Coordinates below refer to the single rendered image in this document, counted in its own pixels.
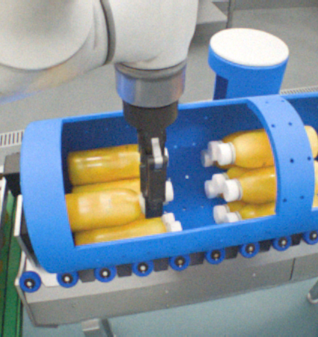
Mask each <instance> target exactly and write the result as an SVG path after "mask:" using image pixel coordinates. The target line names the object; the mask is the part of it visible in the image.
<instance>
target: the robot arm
mask: <svg viewBox="0 0 318 337"><path fill-rule="evenodd" d="M197 12H198V0H0V105H3V104H6V103H9V102H14V101H17V100H20V99H23V98H25V97H28V96H33V95H35V94H38V93H42V92H43V91H45V90H48V89H51V88H54V87H58V86H60V85H63V84H64V83H66V82H69V81H70V80H73V79H76V78H78V77H80V76H82V75H84V73H86V72H88V71H91V70H93V69H96V68H99V67H102V66H105V65H112V63H113V64H114V70H115V78H116V85H115V86H116V87H117V88H116V91H117V93H118V95H119V96H120V98H121V99H122V100H123V116H124V117H125V119H126V122H127V123H128V124H129V125H130V126H134V127H135V128H136V131H137V137H138V152H139V153H140V157H139V158H140V159H139V161H140V163H141V165H139V178H140V192H141V193H142V198H143V199H145V218H146V219H152V218H158V217H162V203H163V202H165V201H166V180H167V167H168V157H167V155H165V142H166V141H167V133H166V128H167V127H168V126H170V125H171V124H172V123H173V122H175V121H176V119H177V115H178V105H179V98H180V97H181V96H182V95H183V91H184V90H185V78H186V64H187V60H188V56H187V53H188V48H189V43H190V41H191V39H192V36H193V33H194V30H195V23H196V19H197Z"/></svg>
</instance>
